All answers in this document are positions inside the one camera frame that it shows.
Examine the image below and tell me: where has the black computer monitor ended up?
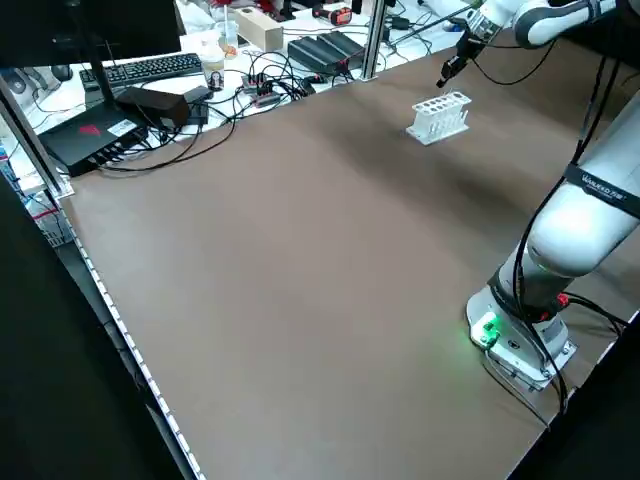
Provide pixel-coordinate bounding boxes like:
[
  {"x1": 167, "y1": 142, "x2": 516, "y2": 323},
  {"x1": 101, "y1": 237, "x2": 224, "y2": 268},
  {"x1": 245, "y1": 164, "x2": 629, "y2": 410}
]
[{"x1": 0, "y1": 0, "x2": 182, "y2": 69}]

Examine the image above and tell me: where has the black power brick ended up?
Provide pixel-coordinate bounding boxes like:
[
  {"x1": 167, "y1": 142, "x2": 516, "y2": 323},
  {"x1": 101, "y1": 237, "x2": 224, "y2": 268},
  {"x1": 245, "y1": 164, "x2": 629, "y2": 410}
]
[{"x1": 115, "y1": 85, "x2": 192, "y2": 130}]

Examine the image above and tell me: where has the black cable with red plug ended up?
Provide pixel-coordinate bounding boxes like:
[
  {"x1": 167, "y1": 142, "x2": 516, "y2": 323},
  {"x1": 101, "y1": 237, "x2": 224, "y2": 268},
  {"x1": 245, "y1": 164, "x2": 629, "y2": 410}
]
[{"x1": 557, "y1": 293, "x2": 629, "y2": 336}]

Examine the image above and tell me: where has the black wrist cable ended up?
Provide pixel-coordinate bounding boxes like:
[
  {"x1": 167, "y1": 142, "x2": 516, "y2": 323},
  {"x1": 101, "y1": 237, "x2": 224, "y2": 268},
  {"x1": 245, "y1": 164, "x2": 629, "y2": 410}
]
[{"x1": 469, "y1": 42, "x2": 559, "y2": 85}]

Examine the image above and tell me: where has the thin metal rod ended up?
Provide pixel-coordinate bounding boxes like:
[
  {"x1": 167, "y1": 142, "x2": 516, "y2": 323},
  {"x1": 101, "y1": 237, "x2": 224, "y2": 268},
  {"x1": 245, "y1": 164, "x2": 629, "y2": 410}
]
[{"x1": 389, "y1": 3, "x2": 476, "y2": 49}]

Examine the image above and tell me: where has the black box with red logo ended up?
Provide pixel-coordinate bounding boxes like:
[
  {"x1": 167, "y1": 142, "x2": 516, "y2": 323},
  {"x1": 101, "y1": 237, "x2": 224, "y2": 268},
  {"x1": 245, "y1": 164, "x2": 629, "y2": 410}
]
[{"x1": 38, "y1": 107, "x2": 151, "y2": 178}]

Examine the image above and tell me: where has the long black table cable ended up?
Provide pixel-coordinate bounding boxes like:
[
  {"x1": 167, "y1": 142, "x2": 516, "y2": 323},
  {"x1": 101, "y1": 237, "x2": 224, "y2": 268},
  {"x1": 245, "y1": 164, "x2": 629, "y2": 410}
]
[{"x1": 97, "y1": 97, "x2": 237, "y2": 174}]

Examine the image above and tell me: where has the black keyboard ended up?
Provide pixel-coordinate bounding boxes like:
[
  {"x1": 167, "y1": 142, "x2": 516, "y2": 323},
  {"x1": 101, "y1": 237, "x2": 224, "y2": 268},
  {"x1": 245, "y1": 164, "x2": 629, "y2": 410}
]
[{"x1": 78, "y1": 52, "x2": 205, "y2": 92}]

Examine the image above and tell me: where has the red and black power tool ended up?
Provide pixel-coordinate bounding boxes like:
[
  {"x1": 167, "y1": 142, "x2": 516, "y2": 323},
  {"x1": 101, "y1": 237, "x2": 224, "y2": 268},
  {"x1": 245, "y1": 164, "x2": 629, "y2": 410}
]
[{"x1": 312, "y1": 3, "x2": 355, "y2": 26}]

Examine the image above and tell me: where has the pale wooden box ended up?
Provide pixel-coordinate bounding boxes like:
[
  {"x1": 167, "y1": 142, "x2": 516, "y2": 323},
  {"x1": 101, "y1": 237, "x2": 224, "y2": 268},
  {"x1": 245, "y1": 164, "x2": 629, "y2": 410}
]
[{"x1": 234, "y1": 7, "x2": 285, "y2": 53}]

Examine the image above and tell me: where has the clear plastic cup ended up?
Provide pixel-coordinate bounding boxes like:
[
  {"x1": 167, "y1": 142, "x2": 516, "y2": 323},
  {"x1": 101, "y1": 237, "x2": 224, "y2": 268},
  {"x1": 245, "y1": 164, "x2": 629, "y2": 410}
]
[{"x1": 217, "y1": 9, "x2": 240, "y2": 60}]

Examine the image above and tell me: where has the black finned power supply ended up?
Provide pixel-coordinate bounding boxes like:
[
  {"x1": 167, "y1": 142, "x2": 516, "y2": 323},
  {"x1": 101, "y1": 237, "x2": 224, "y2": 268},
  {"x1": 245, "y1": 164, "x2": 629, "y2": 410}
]
[
  {"x1": 317, "y1": 31, "x2": 366, "y2": 69},
  {"x1": 288, "y1": 35, "x2": 346, "y2": 76}
]

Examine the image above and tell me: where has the USB hub with red plugs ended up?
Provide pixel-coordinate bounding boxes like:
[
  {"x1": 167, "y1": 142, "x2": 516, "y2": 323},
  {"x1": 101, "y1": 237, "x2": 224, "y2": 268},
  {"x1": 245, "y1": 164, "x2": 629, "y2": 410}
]
[{"x1": 239, "y1": 72, "x2": 282, "y2": 108}]

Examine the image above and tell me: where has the thin black foot cable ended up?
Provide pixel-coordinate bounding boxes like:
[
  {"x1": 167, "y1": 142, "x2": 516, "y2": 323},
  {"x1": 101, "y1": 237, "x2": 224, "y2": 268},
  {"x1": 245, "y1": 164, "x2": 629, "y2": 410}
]
[{"x1": 482, "y1": 349, "x2": 551, "y2": 426}]

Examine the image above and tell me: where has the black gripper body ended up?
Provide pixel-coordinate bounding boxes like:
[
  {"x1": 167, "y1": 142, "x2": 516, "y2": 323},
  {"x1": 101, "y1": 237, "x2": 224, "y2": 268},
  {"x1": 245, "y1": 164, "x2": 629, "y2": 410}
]
[{"x1": 449, "y1": 35, "x2": 485, "y2": 69}]

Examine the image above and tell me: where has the small black adapter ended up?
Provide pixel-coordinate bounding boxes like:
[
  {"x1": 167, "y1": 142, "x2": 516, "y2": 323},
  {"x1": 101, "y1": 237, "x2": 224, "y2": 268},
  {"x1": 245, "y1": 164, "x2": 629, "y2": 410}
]
[{"x1": 183, "y1": 85, "x2": 211, "y2": 126}]

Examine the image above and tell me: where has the silver table edge rail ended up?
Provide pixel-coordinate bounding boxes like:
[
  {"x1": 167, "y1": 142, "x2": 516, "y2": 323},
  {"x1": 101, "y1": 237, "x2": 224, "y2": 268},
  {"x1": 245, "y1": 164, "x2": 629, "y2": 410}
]
[{"x1": 58, "y1": 197, "x2": 207, "y2": 480}]

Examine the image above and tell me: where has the black monitor stand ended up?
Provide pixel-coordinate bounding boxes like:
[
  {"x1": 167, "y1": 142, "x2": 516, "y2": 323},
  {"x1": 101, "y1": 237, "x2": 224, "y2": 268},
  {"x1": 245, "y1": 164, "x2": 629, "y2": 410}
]
[{"x1": 82, "y1": 49, "x2": 117, "y2": 117}]

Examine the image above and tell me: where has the red object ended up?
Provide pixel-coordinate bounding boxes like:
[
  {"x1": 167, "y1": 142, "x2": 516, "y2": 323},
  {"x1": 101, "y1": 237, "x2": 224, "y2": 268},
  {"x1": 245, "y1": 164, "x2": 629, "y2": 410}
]
[{"x1": 254, "y1": 0, "x2": 296, "y2": 16}]

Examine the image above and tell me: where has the wire mesh basket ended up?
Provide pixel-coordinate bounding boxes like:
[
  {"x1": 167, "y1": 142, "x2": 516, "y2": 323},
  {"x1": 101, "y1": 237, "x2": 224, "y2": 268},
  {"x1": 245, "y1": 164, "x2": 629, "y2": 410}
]
[{"x1": 29, "y1": 199, "x2": 76, "y2": 249}]

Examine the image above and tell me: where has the aluminium frame post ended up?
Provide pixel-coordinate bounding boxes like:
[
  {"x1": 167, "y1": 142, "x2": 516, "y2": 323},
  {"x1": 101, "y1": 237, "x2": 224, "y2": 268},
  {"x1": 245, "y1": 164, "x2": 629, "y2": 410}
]
[
  {"x1": 360, "y1": 0, "x2": 389, "y2": 81},
  {"x1": 0, "y1": 74, "x2": 76, "y2": 199}
]

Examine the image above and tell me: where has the paper cup with portrait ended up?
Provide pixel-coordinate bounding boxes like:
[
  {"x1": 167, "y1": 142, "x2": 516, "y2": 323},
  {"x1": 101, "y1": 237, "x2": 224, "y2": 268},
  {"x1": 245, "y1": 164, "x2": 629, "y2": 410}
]
[{"x1": 200, "y1": 38, "x2": 226, "y2": 92}]

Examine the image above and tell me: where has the white test tube rack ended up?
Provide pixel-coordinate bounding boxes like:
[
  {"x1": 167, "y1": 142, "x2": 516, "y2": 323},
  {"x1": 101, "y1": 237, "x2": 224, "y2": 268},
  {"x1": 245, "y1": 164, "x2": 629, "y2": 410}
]
[{"x1": 404, "y1": 89, "x2": 472, "y2": 147}]

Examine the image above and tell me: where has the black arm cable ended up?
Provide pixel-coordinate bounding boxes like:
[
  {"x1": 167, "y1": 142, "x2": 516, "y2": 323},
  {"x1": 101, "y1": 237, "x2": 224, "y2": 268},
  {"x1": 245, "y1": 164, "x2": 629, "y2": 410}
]
[{"x1": 512, "y1": 54, "x2": 619, "y2": 416}]

